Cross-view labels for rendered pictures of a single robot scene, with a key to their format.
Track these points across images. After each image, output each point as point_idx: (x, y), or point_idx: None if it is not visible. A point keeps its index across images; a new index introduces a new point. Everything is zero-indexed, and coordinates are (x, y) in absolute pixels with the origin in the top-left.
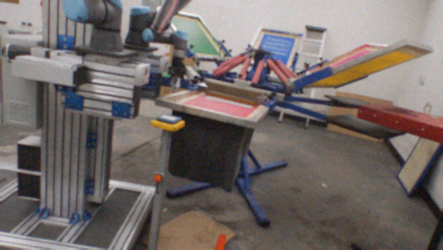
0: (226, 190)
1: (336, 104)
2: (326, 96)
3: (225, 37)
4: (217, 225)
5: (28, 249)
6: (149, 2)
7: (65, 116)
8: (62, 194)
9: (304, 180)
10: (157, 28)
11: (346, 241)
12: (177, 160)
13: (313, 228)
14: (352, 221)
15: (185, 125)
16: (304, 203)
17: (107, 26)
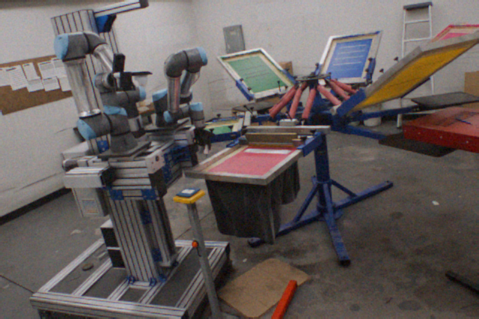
0: (269, 242)
1: (424, 108)
2: (412, 101)
3: (316, 47)
4: (293, 269)
5: (117, 311)
6: (230, 37)
7: (120, 202)
8: (139, 263)
9: (410, 201)
10: (171, 109)
11: (442, 271)
12: (222, 220)
13: (404, 260)
14: (459, 245)
15: (218, 189)
16: (403, 231)
17: (117, 132)
